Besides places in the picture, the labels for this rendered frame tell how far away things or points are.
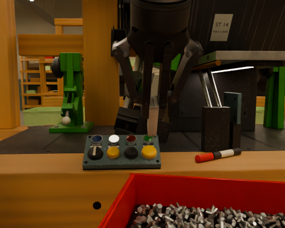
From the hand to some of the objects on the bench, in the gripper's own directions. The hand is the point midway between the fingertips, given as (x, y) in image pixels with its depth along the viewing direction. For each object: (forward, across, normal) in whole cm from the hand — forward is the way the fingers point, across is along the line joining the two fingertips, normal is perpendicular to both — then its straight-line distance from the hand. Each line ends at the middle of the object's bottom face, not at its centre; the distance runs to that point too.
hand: (152, 116), depth 45 cm
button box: (+16, -6, -1) cm, 17 cm away
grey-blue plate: (+22, +22, +12) cm, 33 cm away
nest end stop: (+23, -5, +18) cm, 29 cm away
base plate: (+32, +14, +24) cm, 42 cm away
